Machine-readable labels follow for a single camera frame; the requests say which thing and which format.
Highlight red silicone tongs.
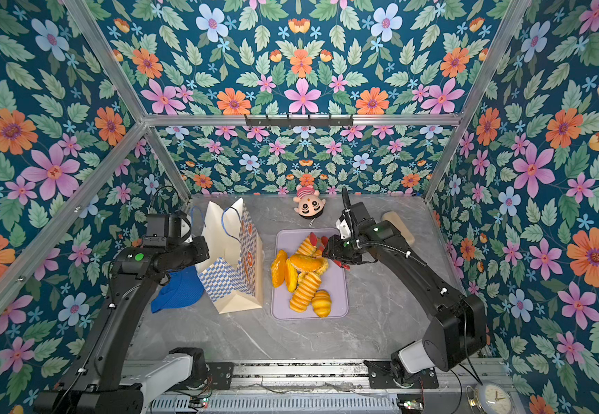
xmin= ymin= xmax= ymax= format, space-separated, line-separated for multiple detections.
xmin=311 ymin=236 xmax=350 ymax=270

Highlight round orange bread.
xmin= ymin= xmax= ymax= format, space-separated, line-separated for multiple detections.
xmin=290 ymin=255 xmax=329 ymax=274

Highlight ridged long bread top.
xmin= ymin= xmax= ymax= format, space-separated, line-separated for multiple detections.
xmin=296 ymin=232 xmax=322 ymax=258

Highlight ridged long bread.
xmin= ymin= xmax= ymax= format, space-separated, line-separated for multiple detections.
xmin=289 ymin=273 xmax=322 ymax=313
xmin=296 ymin=232 xmax=322 ymax=258

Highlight checkered paper bag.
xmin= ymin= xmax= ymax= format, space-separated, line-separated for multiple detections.
xmin=196 ymin=198 xmax=264 ymax=314

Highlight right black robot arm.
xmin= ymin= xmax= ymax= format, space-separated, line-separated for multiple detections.
xmin=323 ymin=219 xmax=487 ymax=386

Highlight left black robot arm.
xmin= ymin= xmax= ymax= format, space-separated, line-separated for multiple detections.
xmin=33 ymin=236 xmax=209 ymax=413

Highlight small croissant bread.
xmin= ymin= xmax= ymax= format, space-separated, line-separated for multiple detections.
xmin=311 ymin=290 xmax=332 ymax=318

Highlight yellow oval bread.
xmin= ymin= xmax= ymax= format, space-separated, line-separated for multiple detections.
xmin=285 ymin=259 xmax=299 ymax=293

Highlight oval orange bread left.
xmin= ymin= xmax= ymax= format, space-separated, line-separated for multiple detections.
xmin=271 ymin=250 xmax=288 ymax=288

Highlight beige sponge block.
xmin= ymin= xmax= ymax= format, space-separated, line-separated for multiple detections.
xmin=381 ymin=211 xmax=416 ymax=246

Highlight lavender tray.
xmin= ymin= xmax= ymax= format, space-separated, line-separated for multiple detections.
xmin=271 ymin=229 xmax=349 ymax=321

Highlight cartoon face plush toy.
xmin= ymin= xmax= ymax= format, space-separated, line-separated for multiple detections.
xmin=293 ymin=186 xmax=326 ymax=220

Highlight analog clock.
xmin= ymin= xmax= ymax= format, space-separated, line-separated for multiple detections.
xmin=467 ymin=382 xmax=513 ymax=414

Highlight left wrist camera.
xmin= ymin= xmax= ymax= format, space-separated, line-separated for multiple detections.
xmin=142 ymin=211 xmax=192 ymax=249

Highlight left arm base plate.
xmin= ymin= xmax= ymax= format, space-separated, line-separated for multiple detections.
xmin=167 ymin=361 xmax=236 ymax=392

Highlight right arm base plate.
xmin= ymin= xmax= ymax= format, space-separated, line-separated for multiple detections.
xmin=363 ymin=360 xmax=439 ymax=390

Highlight black hook rail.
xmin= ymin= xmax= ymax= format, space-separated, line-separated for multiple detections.
xmin=244 ymin=115 xmax=355 ymax=128

